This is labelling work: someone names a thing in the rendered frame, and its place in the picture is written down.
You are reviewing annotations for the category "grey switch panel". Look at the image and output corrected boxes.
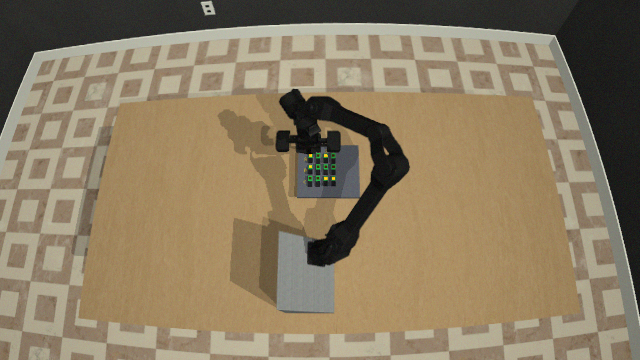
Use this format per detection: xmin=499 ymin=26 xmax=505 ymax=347
xmin=297 ymin=145 xmax=360 ymax=198

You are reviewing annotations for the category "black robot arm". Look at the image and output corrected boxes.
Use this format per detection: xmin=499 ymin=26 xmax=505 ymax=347
xmin=279 ymin=89 xmax=410 ymax=267

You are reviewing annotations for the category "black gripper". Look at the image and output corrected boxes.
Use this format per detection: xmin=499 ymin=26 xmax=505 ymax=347
xmin=276 ymin=130 xmax=341 ymax=154

